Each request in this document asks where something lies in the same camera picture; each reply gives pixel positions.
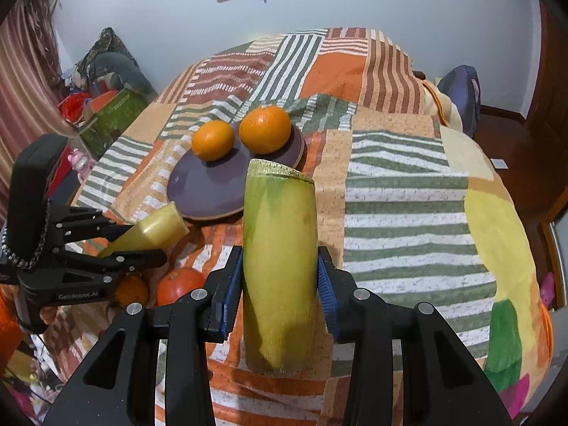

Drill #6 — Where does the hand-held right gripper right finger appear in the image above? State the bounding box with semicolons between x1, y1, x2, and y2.
316;245;515;426

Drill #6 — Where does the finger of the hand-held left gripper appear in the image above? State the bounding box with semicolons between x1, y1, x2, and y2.
48;205;134;249
50;248;168;287

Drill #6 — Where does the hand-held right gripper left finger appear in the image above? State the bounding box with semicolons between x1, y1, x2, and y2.
44;245;244;426

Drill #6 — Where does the purple plate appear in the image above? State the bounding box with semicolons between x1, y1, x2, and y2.
166;122;307;223

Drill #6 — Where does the small orange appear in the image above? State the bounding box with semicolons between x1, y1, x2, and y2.
114;275;150;310

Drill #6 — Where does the red tomato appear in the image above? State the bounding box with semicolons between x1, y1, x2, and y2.
156;268;207;307

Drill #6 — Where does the pink bottle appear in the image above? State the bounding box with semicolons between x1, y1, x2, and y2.
70;148;97;184

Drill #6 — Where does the red orange plastic bag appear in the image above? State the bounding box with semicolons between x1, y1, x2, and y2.
58;92;94;121

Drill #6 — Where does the striped red curtain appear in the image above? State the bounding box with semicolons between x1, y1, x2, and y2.
0;0;64;198

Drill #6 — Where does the green cardboard box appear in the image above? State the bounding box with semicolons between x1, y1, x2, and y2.
77;89;150;159

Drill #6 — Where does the striped patchwork blanket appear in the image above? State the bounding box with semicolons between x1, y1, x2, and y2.
0;27;553;426

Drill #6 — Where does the medium orange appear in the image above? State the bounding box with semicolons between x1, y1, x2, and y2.
191;120;235;162

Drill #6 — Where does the pile of dark cloths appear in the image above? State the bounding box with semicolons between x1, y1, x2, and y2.
84;27;155;95

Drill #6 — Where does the large orange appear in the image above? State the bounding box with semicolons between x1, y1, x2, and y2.
239;105;293;155

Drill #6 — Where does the blue purple bag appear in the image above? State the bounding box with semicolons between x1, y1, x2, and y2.
437;65;481;139

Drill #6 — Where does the wooden door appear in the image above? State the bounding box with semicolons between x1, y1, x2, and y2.
528;0;568;214

